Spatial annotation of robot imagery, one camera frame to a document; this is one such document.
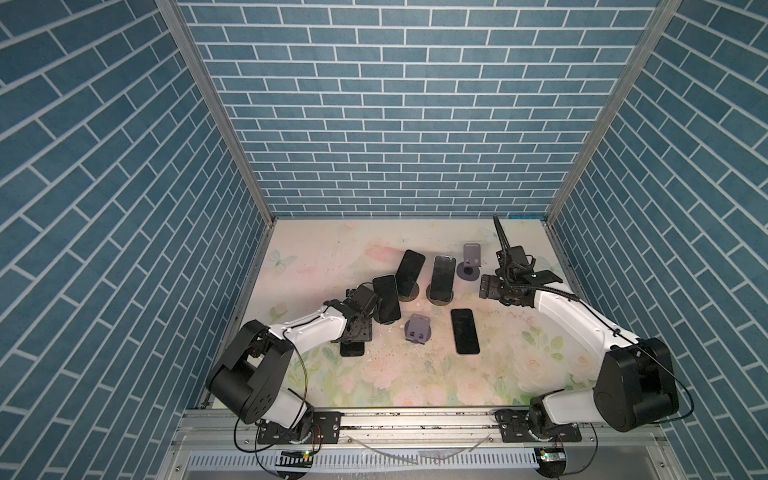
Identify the grey metal phone stand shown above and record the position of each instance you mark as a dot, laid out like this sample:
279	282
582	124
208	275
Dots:
470	266

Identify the black phone stand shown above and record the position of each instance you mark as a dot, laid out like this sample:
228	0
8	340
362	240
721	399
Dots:
385	287
352	349

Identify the black phone front stand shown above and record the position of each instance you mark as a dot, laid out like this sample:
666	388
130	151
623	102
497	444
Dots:
352	349

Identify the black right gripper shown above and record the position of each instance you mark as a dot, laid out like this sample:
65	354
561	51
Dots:
491	288

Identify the black phone pink case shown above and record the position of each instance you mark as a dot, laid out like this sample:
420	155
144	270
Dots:
464	331

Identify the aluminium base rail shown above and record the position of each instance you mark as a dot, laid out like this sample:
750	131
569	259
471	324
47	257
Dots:
414	443

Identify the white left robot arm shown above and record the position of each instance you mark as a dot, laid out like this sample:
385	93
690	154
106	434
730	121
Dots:
248	376

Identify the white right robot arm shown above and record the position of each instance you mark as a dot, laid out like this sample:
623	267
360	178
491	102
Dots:
635	383

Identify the aluminium corner post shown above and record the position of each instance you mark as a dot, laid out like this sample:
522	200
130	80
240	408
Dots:
657	24
181	34

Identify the aluminium corner post right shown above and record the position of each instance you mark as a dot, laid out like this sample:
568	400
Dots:
657	24

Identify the black phone back middle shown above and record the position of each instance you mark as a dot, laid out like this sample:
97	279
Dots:
407	275

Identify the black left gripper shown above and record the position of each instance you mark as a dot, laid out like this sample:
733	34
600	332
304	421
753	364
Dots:
367	332

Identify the aluminium corner post left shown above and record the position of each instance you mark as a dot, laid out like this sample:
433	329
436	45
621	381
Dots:
181	34

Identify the grey phone stand front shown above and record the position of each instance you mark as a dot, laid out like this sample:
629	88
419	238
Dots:
417	329

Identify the black phone back right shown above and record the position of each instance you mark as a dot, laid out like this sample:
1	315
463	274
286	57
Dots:
440	289

